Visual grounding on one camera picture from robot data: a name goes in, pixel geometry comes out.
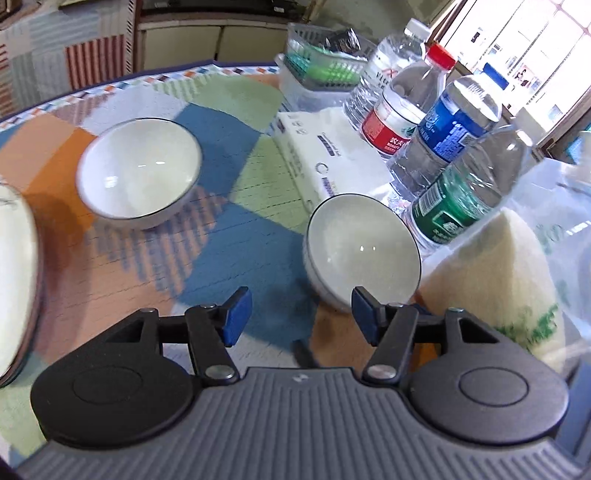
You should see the clear plastic basket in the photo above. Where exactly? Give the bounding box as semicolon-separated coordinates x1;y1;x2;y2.
284;23;377;90

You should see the blue label water bottle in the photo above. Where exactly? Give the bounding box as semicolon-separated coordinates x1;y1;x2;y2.
387;62;511;199

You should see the white dark-rimmed bowl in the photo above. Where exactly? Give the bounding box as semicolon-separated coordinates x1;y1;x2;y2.
303;194;422;312
75;119;203;230

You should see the red label water bottle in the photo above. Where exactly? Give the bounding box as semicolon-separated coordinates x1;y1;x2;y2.
360;44;457;160

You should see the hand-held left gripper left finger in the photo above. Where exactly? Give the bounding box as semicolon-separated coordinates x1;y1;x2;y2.
99;286;253;386

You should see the clear white-cap water bottle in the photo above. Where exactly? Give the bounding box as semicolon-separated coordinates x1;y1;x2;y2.
344;18;432;130

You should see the patchwork counter cloth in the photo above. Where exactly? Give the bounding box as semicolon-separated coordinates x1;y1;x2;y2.
0;0;139;123

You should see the window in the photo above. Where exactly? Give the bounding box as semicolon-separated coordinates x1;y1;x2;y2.
434;0;591;162

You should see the cream lower cabinet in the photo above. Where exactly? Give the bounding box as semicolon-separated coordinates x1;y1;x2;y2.
136;18;291;75

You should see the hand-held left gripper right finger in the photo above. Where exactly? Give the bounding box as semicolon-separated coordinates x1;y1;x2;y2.
352;286;504;385

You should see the black gas stove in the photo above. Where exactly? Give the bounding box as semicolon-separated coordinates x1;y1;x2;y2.
141;0;315;14

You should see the green label water bottle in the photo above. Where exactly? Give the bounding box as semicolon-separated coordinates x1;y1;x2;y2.
404;124;536;257

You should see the clear plastic container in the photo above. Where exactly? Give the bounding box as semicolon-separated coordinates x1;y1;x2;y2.
276;53;365;114

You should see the large white dark-rimmed plate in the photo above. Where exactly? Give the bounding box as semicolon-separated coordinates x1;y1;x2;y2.
0;182;41;377

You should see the white tissue pack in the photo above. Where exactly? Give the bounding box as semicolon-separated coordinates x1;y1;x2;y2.
276;108;393;213

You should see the patchwork tablecloth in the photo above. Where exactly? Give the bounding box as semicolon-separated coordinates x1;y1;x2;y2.
0;62;462;467

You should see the plastic bag with yellow item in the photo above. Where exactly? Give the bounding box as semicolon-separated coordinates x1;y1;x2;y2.
418;115;591;384

